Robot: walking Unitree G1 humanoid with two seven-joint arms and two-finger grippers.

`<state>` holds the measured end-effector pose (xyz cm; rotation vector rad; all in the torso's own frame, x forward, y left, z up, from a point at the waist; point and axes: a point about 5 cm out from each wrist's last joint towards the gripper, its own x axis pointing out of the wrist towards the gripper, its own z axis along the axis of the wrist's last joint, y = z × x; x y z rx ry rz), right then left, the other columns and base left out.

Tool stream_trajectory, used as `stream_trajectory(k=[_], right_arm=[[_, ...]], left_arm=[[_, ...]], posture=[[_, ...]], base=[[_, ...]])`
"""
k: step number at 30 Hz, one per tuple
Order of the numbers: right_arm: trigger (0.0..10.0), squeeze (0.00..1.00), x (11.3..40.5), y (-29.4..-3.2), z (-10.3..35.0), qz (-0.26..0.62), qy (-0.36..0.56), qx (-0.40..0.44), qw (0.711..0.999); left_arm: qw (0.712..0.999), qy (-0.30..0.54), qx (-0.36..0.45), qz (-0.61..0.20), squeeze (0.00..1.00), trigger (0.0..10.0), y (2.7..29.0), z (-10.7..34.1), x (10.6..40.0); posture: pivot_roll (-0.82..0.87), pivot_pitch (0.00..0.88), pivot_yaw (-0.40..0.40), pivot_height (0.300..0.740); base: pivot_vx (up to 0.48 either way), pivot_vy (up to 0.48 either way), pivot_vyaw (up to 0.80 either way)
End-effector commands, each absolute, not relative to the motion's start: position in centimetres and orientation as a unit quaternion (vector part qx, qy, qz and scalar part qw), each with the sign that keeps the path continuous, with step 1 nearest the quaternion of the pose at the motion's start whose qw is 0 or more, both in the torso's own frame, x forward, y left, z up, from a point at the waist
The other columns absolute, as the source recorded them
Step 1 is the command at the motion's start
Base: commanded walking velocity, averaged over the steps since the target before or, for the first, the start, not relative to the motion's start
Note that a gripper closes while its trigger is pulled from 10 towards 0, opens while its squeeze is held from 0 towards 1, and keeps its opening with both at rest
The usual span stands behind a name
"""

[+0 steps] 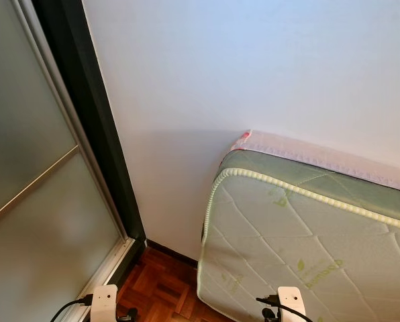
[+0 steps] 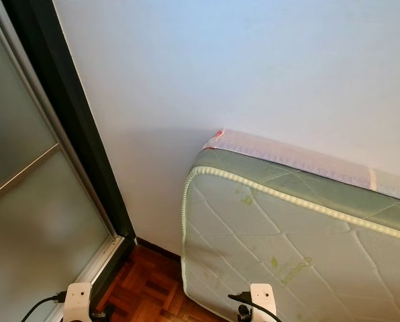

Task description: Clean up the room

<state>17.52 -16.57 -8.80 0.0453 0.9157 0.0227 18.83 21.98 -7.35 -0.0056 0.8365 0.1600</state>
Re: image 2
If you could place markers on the dark wooden skirting board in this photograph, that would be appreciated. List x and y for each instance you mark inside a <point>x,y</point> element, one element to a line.
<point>160,249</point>

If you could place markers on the frosted glass wardrobe door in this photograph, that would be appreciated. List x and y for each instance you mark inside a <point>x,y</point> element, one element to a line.
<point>25,221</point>

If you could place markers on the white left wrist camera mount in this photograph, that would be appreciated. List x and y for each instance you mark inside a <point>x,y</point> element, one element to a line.
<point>78,305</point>

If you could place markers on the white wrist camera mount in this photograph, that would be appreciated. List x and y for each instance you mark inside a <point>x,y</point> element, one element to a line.
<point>264,298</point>
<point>78,305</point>

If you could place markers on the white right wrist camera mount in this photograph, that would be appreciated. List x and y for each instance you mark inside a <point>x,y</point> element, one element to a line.
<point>264,298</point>

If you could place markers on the black wardrobe frame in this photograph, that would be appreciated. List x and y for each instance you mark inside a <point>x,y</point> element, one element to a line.
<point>66,100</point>

